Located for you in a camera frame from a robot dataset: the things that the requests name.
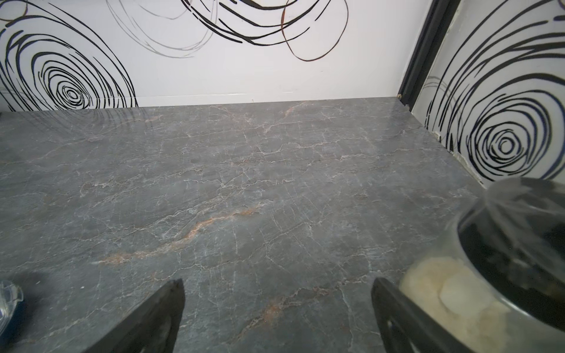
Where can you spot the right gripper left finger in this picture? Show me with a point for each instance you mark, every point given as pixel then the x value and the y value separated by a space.
pixel 152 327

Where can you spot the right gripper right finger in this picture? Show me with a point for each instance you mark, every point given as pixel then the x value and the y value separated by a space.
pixel 404 326

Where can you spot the glass bottle black cap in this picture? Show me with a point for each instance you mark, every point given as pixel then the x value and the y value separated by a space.
pixel 495 278

